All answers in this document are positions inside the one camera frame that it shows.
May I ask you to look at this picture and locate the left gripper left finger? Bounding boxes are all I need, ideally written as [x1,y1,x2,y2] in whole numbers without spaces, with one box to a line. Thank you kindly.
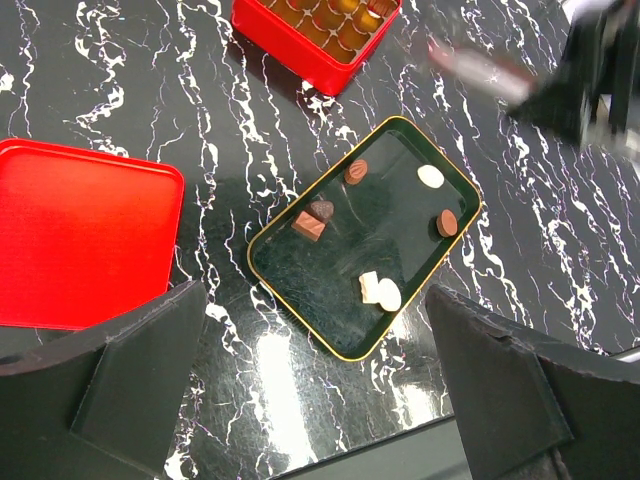
[1,281,207,479]

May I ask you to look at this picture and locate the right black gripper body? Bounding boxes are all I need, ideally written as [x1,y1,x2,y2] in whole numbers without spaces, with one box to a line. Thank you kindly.
[508,1,639,145]

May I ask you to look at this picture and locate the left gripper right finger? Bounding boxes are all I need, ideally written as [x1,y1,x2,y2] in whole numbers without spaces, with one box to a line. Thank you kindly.
[426,285,639,479]

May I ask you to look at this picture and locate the silver metal tongs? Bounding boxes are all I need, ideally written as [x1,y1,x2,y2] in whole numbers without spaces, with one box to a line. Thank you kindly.
[428,39,536,105]

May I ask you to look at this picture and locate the white oval chocolate bottom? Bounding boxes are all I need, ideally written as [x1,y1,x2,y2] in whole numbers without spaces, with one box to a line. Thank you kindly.
[378,278,402,312]

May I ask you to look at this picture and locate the white oval chocolate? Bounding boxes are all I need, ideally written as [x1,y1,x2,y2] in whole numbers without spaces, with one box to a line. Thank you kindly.
[417,165,445,189]
[378,278,402,312]

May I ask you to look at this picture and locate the white square chocolate bottom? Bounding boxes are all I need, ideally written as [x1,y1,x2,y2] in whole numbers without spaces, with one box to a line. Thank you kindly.
[358,271,379,304]

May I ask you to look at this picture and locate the brown oval chocolate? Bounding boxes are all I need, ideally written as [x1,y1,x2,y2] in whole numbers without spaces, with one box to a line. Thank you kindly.
[436,209,458,238]

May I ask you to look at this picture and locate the round milk chocolate top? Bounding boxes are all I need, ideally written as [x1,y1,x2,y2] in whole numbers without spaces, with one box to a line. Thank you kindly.
[344,159,368,185]

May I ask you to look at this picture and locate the milk rectangular chocolate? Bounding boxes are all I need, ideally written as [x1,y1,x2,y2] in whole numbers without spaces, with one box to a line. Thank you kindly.
[292,211,326,242]

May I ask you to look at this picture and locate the dark heart chocolate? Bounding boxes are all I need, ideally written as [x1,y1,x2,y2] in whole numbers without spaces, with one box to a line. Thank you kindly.
[306,200,335,224]

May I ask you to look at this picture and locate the red compartment chocolate box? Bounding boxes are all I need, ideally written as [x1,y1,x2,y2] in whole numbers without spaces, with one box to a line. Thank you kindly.
[231,0,402,96]

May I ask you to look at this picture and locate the red box lid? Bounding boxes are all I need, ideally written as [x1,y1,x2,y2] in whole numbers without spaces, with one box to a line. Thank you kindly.
[1,138,185,330]

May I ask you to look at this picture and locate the black gold-rimmed tray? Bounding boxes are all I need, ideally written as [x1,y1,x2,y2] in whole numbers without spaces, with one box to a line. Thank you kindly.
[247,116,482,362]

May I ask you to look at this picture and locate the aluminium frame rail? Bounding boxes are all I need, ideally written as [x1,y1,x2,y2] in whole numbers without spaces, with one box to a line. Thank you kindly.
[612,346,640,363]

